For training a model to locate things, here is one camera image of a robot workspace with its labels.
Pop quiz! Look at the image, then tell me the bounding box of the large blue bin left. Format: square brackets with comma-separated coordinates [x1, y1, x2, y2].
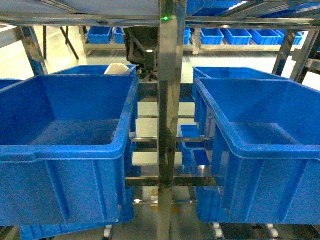
[0, 75, 139, 226]

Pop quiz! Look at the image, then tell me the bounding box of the steel shelf upright post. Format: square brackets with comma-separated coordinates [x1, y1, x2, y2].
[157, 0, 187, 240]

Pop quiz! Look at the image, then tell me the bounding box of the large blue bin right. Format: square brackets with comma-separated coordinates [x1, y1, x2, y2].
[193, 78, 320, 225]

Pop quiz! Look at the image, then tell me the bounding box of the black office chair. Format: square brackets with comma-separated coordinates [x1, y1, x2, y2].
[123, 26, 159, 82]

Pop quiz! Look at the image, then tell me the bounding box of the large blue bin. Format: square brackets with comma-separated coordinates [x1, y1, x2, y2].
[193, 78, 320, 225]
[0, 75, 139, 226]

